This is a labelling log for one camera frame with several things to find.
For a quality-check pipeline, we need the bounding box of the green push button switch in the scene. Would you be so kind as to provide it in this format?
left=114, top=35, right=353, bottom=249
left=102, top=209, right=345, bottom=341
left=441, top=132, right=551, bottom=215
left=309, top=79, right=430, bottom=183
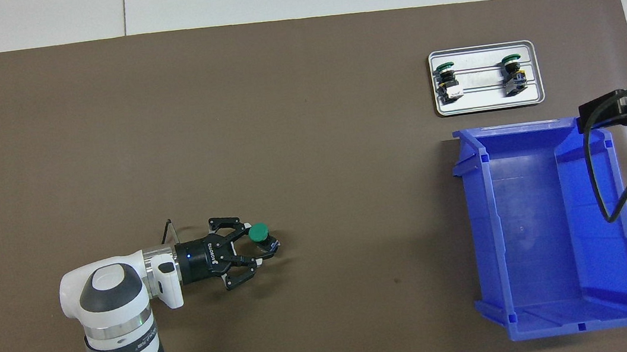
left=499, top=53, right=529, bottom=97
left=433, top=61, right=465, bottom=104
left=246, top=220, right=283, bottom=256

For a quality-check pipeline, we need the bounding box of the brown table mat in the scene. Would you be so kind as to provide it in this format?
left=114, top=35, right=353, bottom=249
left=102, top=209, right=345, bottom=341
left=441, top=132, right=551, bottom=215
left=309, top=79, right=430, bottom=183
left=0, top=0, right=627, bottom=352

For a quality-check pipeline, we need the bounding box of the blue plastic storage bin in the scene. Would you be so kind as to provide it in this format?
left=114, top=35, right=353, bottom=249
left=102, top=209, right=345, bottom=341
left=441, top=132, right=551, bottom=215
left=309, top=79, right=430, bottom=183
left=447, top=109, right=627, bottom=347

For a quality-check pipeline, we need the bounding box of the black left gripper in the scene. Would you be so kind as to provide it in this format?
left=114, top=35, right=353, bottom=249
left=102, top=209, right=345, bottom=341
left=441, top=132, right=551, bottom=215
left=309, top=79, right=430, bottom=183
left=171, top=209, right=287, bottom=297

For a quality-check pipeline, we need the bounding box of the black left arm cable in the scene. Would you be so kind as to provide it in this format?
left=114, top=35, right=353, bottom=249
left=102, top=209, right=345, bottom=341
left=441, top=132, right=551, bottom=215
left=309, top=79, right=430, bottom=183
left=40, top=218, right=192, bottom=352

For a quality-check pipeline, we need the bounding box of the grey metal tray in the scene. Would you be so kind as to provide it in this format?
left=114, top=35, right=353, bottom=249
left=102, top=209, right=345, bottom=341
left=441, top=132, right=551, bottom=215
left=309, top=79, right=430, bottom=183
left=427, top=39, right=546, bottom=119

